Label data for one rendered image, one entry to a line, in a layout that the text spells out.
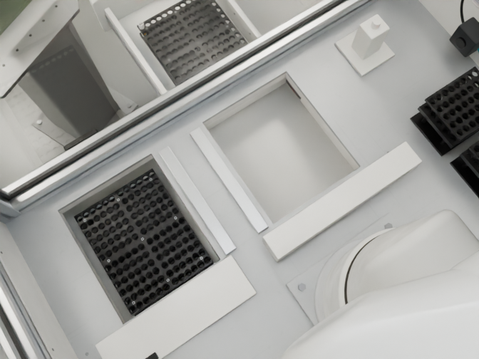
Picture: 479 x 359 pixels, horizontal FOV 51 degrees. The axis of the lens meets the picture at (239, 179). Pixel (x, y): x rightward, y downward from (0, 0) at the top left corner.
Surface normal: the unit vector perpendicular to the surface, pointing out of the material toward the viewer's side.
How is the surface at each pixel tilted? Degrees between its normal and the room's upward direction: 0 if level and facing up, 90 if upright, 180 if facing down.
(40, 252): 0
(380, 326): 16
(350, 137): 0
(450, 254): 4
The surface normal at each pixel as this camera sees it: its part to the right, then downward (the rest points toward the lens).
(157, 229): 0.00, -0.29
